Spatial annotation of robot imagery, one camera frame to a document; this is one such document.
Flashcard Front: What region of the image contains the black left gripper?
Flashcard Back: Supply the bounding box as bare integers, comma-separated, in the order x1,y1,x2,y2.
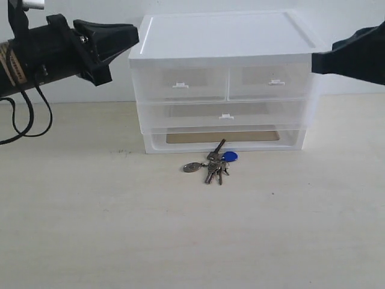
46,14,140,87

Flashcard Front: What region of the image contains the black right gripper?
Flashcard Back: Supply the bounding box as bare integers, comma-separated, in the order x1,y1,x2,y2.
311,22,384,84

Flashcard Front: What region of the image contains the key bunch with blue tag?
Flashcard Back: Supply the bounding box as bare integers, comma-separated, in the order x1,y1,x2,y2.
182,139,238,185

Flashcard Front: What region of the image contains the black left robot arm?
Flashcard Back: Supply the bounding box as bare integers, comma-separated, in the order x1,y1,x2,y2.
10,14,140,90

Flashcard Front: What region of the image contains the white plastic drawer cabinet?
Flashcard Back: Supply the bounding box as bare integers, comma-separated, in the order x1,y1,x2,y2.
128,10,325,154

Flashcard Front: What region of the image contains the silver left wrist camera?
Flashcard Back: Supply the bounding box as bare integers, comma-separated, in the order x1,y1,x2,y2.
21,0,45,10

